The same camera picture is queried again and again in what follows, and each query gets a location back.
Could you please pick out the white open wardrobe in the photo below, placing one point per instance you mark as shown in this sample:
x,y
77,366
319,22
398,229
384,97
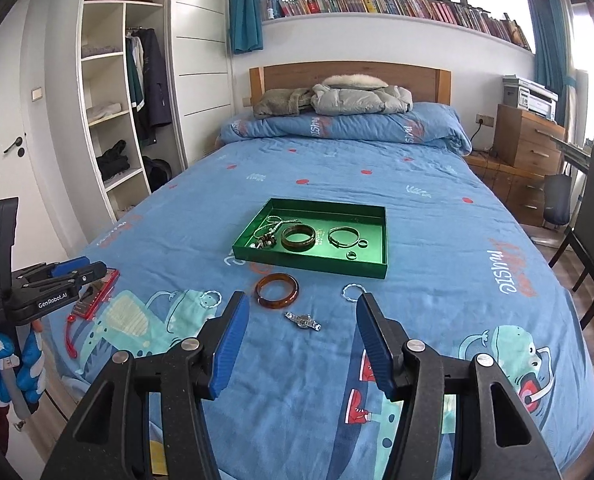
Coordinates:
x,y
192,36

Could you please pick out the teal curtain left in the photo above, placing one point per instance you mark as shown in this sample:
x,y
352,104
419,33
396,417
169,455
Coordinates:
x,y
245,26

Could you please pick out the silver watch clasp piece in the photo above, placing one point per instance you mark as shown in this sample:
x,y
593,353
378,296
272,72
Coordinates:
x,y
303,321

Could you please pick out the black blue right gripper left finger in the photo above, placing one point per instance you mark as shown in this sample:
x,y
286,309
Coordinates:
x,y
107,437

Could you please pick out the teal curtain right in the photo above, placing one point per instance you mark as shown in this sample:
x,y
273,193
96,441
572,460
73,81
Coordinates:
x,y
552,23

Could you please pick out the white door with handle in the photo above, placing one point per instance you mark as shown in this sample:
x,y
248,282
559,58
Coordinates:
x,y
47,229

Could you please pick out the teal curtain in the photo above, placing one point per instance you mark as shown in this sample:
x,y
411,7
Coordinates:
x,y
245,26
552,23

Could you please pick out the thin silver bangle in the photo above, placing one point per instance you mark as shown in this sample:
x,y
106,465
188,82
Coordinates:
x,y
343,236

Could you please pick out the blue cartoon duvet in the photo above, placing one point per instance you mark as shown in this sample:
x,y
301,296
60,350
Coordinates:
x,y
462,276

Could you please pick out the wooden headboard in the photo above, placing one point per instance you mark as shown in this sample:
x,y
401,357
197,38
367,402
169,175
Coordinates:
x,y
425,83

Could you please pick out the dark hanging coat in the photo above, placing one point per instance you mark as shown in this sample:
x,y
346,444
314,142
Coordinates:
x,y
148,85

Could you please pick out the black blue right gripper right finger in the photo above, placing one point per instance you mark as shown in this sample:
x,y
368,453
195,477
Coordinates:
x,y
495,436

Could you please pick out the black waste bin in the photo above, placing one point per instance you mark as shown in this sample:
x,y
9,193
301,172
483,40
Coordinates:
x,y
557,199

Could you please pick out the olive green jacket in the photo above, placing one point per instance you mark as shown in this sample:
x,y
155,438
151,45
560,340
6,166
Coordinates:
x,y
283,102

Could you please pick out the wooden drawer dresser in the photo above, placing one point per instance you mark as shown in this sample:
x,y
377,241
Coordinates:
x,y
524,153

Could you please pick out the amber resin bangle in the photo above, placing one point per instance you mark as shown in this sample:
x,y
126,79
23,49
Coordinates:
x,y
277,291

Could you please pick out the blue white gloved hand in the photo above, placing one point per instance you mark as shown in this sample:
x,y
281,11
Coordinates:
x,y
24,375

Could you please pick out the grey puffer jacket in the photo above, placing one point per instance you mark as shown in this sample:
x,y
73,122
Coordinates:
x,y
358,94

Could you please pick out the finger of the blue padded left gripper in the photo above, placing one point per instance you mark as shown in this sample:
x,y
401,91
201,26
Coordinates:
x,y
77,272

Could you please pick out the white printer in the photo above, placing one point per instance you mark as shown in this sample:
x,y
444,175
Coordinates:
x,y
527,95

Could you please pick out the dark brown wooden bangle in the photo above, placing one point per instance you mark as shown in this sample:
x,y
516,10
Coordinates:
x,y
298,238

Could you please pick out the green metal tray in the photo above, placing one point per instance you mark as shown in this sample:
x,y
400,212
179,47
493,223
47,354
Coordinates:
x,y
261,240

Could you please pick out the row of books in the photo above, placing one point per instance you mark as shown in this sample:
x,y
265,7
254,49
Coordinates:
x,y
441,11

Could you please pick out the twisted silver bangle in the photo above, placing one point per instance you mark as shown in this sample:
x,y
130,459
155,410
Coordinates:
x,y
352,292

